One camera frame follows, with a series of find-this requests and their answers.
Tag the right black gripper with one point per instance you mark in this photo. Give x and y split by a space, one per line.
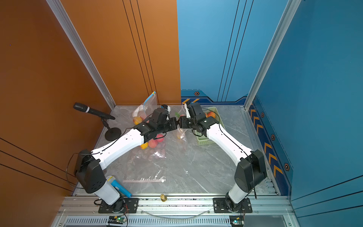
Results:
183 123

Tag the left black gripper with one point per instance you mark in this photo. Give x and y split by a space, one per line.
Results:
174 126

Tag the orange red wrinkled peach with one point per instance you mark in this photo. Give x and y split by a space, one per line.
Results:
211 114

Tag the pale pink peach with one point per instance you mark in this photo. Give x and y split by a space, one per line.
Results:
160 138

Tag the clear blue-zipper zip bag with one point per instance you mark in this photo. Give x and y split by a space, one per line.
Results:
147 107

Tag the pink peach with leaf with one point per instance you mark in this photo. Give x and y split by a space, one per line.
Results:
152 143

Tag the pink-dotted zip bag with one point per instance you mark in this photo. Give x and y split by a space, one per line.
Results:
150 153
179 129

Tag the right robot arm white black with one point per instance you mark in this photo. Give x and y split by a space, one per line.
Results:
250 164

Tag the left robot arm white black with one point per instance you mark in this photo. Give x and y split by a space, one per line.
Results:
90 165

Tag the green plastic fruit basket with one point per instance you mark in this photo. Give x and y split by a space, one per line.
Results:
215 133

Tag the black microphone on stand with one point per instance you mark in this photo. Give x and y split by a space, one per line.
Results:
112 133

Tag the blue handheld microphone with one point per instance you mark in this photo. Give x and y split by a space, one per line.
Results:
113 181

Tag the right green circuit board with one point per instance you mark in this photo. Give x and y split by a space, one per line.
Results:
236 221

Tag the green circuit board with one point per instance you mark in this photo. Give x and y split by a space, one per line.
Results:
236 221
117 221

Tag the left green circuit board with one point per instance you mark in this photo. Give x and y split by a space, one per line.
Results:
117 221

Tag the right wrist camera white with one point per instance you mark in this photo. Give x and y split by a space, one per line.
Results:
186 110

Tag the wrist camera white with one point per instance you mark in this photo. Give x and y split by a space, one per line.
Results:
166 107
186 110

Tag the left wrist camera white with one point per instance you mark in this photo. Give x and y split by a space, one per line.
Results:
166 107

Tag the brass knob on rail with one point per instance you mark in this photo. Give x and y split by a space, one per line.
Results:
163 197

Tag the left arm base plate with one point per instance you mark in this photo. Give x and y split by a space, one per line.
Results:
130 205

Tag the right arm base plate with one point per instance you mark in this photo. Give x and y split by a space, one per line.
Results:
225 205

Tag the aluminium front rail frame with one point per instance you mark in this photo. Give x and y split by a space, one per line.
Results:
180 210

